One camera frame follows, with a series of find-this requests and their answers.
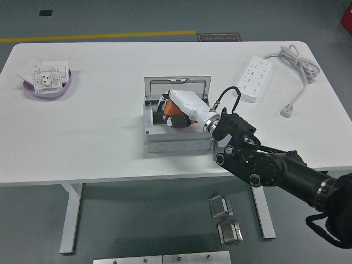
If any robot right hand white black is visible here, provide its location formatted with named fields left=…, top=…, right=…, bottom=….
left=156, top=89, right=218, bottom=130

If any orange cylinder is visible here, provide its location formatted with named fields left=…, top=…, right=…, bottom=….
left=163, top=99, right=188, bottom=116

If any grey junction box clear lid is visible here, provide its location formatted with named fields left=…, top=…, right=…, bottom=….
left=142, top=76, right=215, bottom=153

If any grey cube with round hole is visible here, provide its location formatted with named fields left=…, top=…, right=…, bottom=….
left=212, top=139, right=228, bottom=162

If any white power strip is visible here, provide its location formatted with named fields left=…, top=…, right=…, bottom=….
left=233, top=56, right=273, bottom=103

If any dark floor sign with text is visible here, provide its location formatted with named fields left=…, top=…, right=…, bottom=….
left=196, top=33, right=241, bottom=43

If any small metal floor block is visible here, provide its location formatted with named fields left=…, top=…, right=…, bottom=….
left=208, top=194, right=234, bottom=219

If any purple bowl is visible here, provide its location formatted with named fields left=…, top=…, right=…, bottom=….
left=22, top=68, right=73, bottom=100

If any white table leg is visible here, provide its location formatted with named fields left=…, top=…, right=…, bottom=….
left=59, top=183, right=84, bottom=254
left=250, top=185, right=276, bottom=240

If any large metal floor block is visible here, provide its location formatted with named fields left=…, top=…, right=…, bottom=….
left=217, top=219, right=244, bottom=246

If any white printed socket panel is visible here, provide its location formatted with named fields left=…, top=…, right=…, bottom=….
left=30, top=67, right=62, bottom=95

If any red object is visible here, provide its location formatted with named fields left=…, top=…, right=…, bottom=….
left=340, top=4, right=352, bottom=29

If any grey power cord with plug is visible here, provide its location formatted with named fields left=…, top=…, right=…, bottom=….
left=262, top=45, right=321, bottom=118

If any white switch plate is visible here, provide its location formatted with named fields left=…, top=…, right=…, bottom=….
left=41, top=60, right=69, bottom=83

